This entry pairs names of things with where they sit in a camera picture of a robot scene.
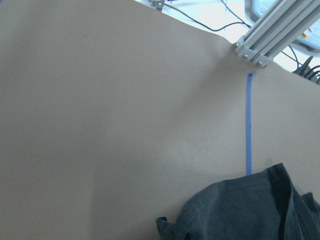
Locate black graphic t-shirt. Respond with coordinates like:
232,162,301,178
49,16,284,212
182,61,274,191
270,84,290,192
156,163,320,240

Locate black cable bundle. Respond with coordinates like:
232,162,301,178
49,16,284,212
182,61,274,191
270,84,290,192
291,54,320,85

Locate aluminium frame post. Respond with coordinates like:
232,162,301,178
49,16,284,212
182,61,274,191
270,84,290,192
235,0,320,68

